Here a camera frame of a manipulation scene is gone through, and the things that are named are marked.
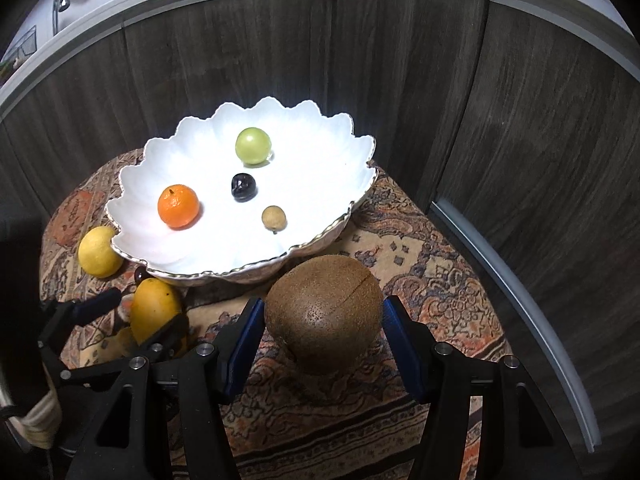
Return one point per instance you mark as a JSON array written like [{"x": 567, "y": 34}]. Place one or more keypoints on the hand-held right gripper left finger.
[{"x": 245, "y": 345}]

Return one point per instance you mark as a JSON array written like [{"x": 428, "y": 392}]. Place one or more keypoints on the yellow mango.
[{"x": 150, "y": 310}]

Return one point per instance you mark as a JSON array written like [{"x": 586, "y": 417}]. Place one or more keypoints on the dark purple plum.
[{"x": 244, "y": 188}]

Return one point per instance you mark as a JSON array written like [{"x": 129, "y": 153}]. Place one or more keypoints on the paisley printed tablecloth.
[{"x": 425, "y": 280}]

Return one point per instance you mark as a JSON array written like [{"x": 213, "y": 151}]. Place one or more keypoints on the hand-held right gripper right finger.
[{"x": 405, "y": 350}]

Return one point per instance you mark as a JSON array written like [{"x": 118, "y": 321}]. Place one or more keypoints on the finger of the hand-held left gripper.
[
  {"x": 97, "y": 304},
  {"x": 160, "y": 335}
]

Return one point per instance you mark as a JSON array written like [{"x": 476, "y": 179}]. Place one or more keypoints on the small tan longan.
[{"x": 273, "y": 218}]

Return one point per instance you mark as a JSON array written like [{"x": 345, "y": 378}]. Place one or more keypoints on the dark wood base cabinet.
[{"x": 450, "y": 110}]

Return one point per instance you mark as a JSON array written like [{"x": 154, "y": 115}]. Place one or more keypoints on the orange tangerine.
[{"x": 178, "y": 207}]

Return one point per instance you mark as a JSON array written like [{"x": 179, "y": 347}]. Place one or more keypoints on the brown kiwi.
[{"x": 325, "y": 310}]

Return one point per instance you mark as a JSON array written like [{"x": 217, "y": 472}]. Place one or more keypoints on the yellow lemon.
[{"x": 100, "y": 252}]

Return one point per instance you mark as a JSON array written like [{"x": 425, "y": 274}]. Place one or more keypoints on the round green fruit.
[{"x": 253, "y": 146}]

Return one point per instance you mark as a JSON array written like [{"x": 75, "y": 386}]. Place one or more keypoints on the white scalloped bowl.
[{"x": 210, "y": 240}]

